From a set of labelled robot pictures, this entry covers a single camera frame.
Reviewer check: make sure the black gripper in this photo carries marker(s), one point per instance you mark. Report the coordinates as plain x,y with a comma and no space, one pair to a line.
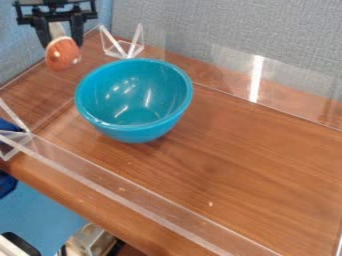
39,12

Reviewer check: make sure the brown cap toy mushroom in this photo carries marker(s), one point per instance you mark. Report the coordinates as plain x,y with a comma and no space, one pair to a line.
63,53

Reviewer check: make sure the blue plastic bowl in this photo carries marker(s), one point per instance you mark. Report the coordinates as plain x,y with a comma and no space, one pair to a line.
134,99

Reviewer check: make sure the clear acrylic back barrier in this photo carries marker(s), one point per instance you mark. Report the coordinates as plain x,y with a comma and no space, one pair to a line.
276,48

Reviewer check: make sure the black and white object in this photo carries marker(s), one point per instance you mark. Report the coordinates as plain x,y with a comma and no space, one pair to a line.
15,246

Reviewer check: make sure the clear acrylic front barrier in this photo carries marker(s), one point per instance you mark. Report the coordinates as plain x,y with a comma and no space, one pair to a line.
194,227

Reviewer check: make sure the clear acrylic corner bracket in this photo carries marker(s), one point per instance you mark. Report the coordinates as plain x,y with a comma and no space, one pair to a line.
119,48

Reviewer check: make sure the grey metal frame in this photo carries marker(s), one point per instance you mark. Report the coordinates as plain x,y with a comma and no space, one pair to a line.
91,241

